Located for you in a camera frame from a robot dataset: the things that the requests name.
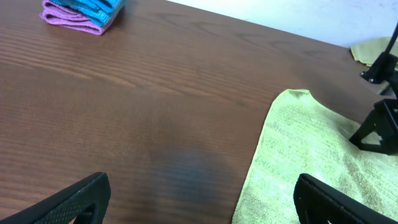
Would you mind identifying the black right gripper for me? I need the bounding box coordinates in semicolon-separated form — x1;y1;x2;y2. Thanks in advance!
349;99;397;155

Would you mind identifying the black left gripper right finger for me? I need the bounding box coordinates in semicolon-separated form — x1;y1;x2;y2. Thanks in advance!
294;173;397;224

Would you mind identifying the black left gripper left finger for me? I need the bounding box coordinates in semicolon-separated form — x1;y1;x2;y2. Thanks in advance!
1;172;111;224

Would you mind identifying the light green cloth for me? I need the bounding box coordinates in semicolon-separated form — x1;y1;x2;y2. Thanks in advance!
232;90;397;223

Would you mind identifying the crumpled olive green cloth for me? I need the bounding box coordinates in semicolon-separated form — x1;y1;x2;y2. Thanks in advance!
351;37;391;67

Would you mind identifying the folded pink cloth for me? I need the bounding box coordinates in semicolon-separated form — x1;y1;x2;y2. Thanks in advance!
40;0;116;35

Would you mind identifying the folded blue cloth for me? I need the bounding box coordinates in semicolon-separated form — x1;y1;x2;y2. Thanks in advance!
50;0;127;27

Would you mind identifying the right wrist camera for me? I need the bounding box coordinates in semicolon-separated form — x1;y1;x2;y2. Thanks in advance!
360;52;397;96

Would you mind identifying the right black cable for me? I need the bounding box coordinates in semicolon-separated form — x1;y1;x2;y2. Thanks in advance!
385;21;398;55

